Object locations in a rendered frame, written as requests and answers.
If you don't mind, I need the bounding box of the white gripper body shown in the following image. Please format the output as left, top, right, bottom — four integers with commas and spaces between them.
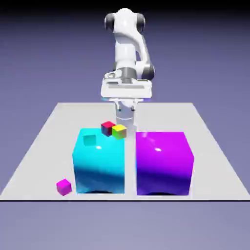
100, 78, 152, 103

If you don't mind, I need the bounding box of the small red cube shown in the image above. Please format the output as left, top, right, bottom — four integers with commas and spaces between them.
101, 121, 116, 137

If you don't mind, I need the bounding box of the small yellow cube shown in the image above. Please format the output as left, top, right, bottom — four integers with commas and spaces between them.
111, 124, 127, 141

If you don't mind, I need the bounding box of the small cyan cube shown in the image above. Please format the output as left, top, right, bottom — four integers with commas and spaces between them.
83, 134, 97, 146

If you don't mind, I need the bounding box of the small magenta cube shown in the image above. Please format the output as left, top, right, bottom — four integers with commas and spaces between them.
56, 178, 72, 196

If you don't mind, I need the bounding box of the large cyan box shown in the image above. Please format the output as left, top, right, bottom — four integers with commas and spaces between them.
72, 127, 125, 195

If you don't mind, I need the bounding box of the large magenta box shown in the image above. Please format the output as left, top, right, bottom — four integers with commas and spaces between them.
135, 131, 195, 196

